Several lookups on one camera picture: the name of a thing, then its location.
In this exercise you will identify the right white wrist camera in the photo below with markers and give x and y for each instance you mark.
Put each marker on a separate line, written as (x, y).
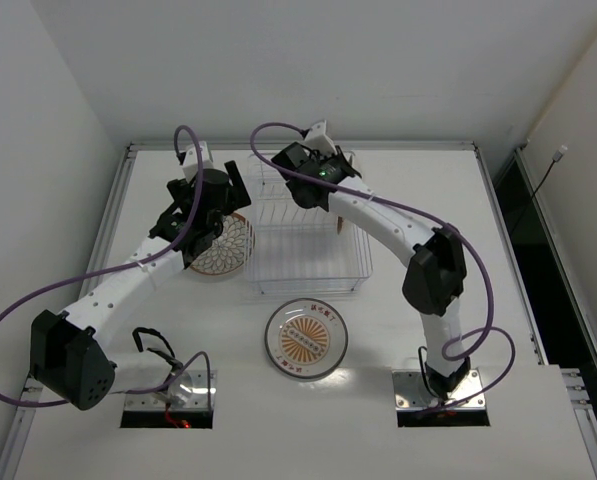
(317, 139)

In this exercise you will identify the metal base plate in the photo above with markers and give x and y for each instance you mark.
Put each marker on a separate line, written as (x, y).
(411, 395)
(194, 392)

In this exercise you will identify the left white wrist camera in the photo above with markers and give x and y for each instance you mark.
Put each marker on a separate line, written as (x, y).
(195, 156)

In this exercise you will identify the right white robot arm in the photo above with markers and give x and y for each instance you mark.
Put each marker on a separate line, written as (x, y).
(433, 257)

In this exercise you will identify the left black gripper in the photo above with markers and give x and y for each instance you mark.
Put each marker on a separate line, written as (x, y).
(210, 220)

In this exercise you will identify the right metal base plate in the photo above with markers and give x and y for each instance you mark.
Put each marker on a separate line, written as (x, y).
(411, 395)

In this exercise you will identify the black cable white plug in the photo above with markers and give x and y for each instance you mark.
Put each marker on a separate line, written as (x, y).
(555, 159)

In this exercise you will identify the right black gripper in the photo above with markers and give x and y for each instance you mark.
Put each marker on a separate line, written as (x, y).
(346, 167)

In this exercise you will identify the sunburst pattern plate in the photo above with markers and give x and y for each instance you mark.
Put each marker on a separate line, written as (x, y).
(306, 339)

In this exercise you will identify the floral orange-rim plate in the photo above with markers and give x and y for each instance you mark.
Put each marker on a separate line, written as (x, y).
(229, 252)
(351, 157)

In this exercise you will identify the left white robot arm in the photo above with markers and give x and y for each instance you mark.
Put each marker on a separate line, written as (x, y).
(68, 350)

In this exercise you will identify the white wire dish rack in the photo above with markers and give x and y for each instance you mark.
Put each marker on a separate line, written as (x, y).
(298, 251)

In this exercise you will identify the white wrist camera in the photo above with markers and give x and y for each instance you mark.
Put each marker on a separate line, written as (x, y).
(317, 139)
(195, 156)

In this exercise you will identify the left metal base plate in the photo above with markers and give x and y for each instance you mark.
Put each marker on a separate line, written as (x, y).
(194, 392)

